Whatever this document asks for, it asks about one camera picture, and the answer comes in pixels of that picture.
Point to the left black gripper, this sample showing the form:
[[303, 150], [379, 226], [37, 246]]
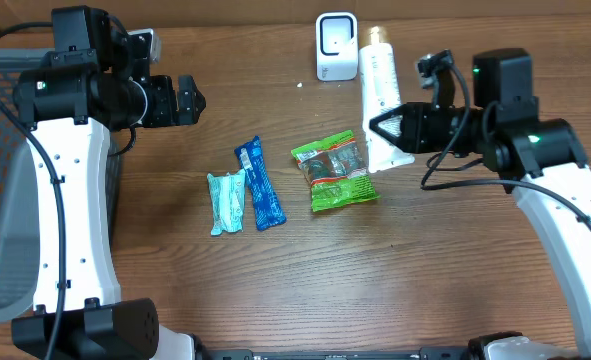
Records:
[[167, 112]]

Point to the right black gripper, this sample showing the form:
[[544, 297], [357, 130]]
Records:
[[411, 136]]

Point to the white tube gold cap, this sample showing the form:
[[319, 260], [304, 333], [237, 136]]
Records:
[[380, 93]]

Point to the green snack bag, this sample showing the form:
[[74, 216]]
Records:
[[336, 172]]

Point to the teal tissue pack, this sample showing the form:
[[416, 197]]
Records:
[[227, 195]]

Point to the blue snack bar wrapper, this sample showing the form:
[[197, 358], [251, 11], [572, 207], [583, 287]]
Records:
[[266, 205]]

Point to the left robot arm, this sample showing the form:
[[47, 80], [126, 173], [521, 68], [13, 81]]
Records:
[[95, 82]]

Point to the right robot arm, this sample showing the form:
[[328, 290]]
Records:
[[492, 119]]

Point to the grey plastic basket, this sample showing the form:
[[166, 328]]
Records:
[[19, 224]]

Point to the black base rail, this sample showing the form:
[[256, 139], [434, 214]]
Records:
[[375, 354]]

